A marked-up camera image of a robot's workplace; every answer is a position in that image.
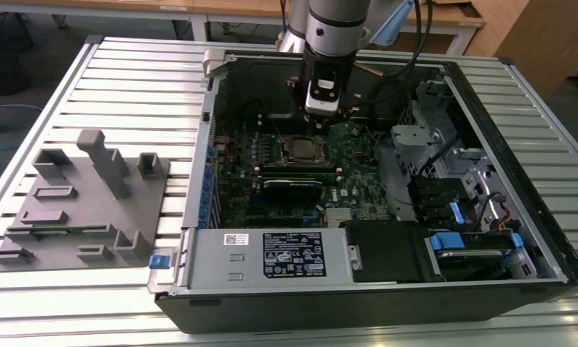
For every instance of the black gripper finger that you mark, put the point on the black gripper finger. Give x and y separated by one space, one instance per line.
350 106
296 86

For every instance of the silver CPU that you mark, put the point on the silver CPU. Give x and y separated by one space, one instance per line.
302 149

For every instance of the CPU socket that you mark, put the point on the CPU socket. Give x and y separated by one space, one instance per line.
304 164

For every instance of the black RAM slot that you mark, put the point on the black RAM slot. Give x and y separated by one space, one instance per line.
298 168

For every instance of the metal drive cage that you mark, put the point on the metal drive cage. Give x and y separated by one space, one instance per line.
414 137

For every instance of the green motherboard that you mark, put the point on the green motherboard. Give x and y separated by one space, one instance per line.
361 188

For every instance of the black graphics card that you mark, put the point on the black graphics card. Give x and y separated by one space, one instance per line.
290 197

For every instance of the silver chipset heatsink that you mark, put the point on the silver chipset heatsink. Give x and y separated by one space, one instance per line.
340 214

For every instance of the blue disk bay tab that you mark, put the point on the blue disk bay tab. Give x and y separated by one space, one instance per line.
456 213

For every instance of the hard disk in blue carrier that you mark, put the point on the hard disk in blue carrier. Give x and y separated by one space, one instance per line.
445 241

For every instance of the wooden cabinet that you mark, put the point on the wooden cabinet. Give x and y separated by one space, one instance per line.
549 36

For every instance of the blue plastic clip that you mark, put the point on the blue plastic clip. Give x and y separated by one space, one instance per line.
516 241

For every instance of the silver power supply unit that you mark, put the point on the silver power supply unit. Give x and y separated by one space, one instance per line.
212 267

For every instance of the grey parts rack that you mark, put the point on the grey parts rack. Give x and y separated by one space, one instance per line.
90 217

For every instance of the blue case latch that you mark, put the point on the blue case latch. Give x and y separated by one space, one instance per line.
160 262

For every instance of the black PC case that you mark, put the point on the black PC case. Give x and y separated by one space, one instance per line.
366 311

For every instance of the black round bin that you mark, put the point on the black round bin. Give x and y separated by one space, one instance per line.
6 72

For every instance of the black mesh basket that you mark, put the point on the black mesh basket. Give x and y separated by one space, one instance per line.
9 36

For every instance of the green RAM stick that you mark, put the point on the green RAM stick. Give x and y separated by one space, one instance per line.
53 231

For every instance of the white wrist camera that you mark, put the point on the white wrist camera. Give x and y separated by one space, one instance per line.
322 101

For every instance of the wooden desk white frame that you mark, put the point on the wooden desk white frame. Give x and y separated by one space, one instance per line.
453 21

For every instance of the wooden desk grey frame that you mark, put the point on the wooden desk grey frame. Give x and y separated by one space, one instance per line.
77 3

